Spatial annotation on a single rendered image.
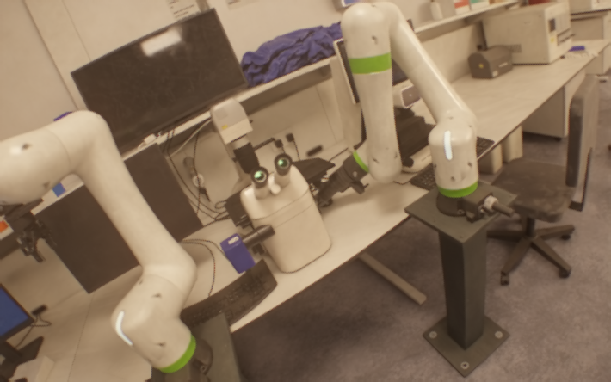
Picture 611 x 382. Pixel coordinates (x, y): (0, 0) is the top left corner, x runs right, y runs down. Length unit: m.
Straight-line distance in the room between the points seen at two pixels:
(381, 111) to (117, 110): 1.09
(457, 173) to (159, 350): 0.84
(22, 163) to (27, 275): 1.40
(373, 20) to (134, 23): 1.27
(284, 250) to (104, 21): 1.42
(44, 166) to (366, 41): 0.73
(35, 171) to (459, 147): 0.91
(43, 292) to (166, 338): 1.35
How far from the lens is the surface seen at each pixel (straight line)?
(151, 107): 1.40
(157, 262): 0.76
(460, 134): 0.80
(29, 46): 1.84
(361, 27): 0.76
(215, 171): 1.58
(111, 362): 1.21
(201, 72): 1.41
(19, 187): 0.61
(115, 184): 0.71
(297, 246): 0.91
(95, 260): 1.20
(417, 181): 1.15
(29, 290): 2.01
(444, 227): 0.87
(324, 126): 1.75
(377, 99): 0.81
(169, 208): 1.09
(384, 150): 0.87
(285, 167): 0.76
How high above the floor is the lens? 1.36
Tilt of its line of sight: 24 degrees down
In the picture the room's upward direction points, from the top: 22 degrees counter-clockwise
